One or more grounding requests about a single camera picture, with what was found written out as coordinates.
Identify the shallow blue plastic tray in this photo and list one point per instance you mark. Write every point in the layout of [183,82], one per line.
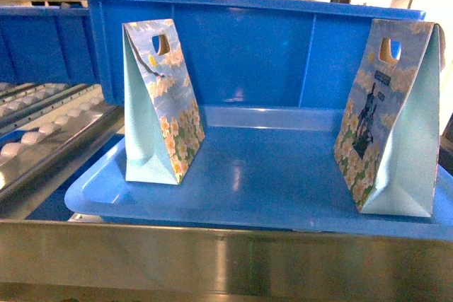
[257,168]

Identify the large blue crate behind tray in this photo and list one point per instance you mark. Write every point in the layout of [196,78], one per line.
[259,53]

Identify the blue crate at left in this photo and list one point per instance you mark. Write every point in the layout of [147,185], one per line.
[47,45]

